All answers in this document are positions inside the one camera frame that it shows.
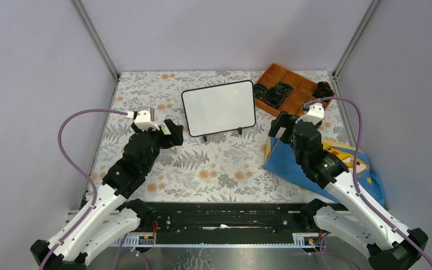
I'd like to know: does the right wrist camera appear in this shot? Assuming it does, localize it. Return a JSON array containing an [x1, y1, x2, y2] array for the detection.
[[300, 103, 325, 125]]

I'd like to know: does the black rings middle compartment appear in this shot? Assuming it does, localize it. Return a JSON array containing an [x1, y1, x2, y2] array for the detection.
[[264, 82, 294, 110]]

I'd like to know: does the orange wooden compartment tray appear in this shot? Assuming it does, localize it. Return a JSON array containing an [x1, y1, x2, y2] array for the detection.
[[253, 63, 335, 116]]

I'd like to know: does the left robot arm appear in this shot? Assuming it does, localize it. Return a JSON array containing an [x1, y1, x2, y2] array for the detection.
[[30, 119, 183, 269]]

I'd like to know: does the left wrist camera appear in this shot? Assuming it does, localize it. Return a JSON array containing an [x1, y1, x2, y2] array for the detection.
[[127, 107, 160, 131]]

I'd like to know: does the purple cable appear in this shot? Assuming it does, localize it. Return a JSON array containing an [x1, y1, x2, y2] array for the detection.
[[307, 97, 432, 270], [40, 109, 129, 270]]

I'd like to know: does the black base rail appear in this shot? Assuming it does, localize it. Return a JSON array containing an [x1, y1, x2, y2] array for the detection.
[[132, 202, 320, 244]]

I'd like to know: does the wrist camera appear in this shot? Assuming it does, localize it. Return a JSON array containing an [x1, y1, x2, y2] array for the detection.
[[127, 107, 160, 131], [300, 103, 325, 125]]

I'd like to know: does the black rings right compartment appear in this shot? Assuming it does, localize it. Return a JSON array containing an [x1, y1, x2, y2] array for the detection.
[[312, 81, 334, 100]]

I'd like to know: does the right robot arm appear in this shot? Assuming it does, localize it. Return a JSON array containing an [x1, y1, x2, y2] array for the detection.
[[269, 111, 428, 269]]

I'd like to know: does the blue Pikachu cloth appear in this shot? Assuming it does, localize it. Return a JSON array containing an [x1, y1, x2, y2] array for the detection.
[[264, 137, 385, 206]]

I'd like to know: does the black rings left compartment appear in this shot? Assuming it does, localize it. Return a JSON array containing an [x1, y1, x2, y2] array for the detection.
[[253, 83, 269, 101]]

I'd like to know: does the green marker cap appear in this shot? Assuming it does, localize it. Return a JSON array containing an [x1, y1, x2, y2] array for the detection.
[[160, 125, 171, 136]]

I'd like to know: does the white whiteboard black frame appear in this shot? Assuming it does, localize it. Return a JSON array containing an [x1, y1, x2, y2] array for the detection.
[[181, 80, 257, 137]]

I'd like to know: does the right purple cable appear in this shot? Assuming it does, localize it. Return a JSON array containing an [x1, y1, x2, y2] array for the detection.
[[307, 97, 432, 270]]

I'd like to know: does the floral tablecloth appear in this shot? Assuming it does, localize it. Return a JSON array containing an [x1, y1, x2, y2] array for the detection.
[[91, 71, 318, 203]]

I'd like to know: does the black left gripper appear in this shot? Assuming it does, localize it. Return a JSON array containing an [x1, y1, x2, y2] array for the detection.
[[132, 120, 183, 174]]

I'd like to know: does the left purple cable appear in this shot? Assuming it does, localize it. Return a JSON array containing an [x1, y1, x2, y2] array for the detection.
[[40, 109, 129, 270]]

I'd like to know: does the black rings compartment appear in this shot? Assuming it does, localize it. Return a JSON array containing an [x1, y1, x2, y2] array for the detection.
[[253, 83, 269, 101], [312, 81, 334, 100], [264, 82, 294, 110]]

